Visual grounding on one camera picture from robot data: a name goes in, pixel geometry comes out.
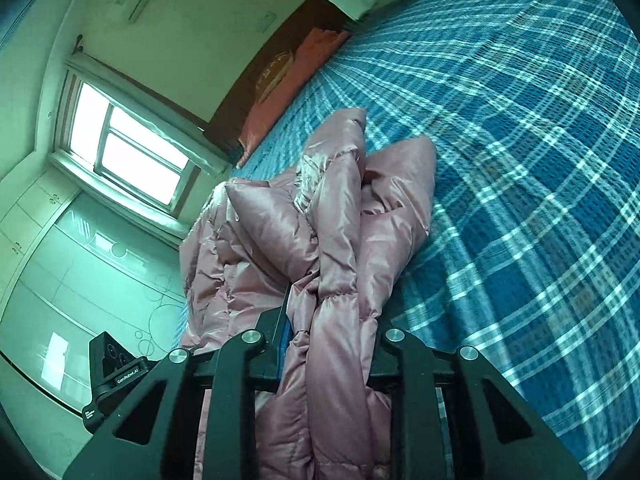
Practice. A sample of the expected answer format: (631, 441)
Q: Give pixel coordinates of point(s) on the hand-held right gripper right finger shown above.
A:
(400, 360)

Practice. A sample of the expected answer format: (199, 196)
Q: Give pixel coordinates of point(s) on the dark curtain rod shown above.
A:
(145, 87)

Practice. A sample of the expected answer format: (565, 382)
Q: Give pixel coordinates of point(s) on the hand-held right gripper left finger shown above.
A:
(272, 330)

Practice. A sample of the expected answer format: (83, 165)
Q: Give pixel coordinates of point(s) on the pink down jacket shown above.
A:
(325, 260)

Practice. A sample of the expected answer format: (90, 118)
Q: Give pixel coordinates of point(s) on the glass wardrobe with circle pattern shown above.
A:
(75, 285)

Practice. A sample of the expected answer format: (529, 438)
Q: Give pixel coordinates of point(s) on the dark wooden headboard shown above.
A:
(235, 110)

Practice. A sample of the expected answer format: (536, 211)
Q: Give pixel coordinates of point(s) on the bed with blue plaid sheet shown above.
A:
(525, 160)

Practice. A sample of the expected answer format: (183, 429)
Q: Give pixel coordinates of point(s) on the wall socket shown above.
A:
(265, 21)

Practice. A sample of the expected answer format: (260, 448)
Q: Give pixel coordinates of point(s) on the orange-red pillow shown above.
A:
(295, 75)

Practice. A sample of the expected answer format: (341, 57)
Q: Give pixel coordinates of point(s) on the window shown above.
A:
(130, 155)

